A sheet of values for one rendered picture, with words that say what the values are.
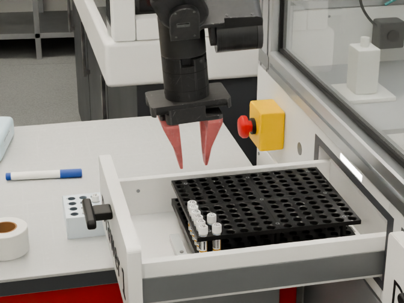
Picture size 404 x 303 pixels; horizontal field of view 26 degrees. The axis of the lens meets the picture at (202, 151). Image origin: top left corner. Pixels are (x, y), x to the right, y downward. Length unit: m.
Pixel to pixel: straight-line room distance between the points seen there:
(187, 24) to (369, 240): 0.37
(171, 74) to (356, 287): 0.42
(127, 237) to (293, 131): 0.50
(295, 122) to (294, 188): 0.23
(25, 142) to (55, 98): 2.52
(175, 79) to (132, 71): 0.87
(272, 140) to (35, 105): 2.81
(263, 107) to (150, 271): 0.53
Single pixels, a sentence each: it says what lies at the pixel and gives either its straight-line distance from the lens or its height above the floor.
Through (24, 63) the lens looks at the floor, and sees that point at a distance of 4.89.
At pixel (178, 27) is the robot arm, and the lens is 1.02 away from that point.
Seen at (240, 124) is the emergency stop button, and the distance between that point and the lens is 1.52.
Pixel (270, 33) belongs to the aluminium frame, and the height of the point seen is 1.02.
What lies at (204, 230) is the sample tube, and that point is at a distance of 1.12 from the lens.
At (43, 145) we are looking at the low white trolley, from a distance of 1.78.
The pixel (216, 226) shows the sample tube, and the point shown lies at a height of 0.91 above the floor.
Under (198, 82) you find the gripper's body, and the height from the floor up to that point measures 1.09.
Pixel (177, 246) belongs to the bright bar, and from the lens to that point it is 1.20.
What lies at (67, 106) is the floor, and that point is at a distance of 4.21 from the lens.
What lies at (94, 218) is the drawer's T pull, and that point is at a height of 0.91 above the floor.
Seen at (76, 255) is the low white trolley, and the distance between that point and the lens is 1.37.
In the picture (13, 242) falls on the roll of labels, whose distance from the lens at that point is 1.36.
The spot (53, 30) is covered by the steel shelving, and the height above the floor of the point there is 0.15.
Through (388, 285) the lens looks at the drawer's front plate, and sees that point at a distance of 1.12.
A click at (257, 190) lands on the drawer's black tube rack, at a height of 0.90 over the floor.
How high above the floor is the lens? 1.44
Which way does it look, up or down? 23 degrees down
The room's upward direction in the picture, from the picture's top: straight up
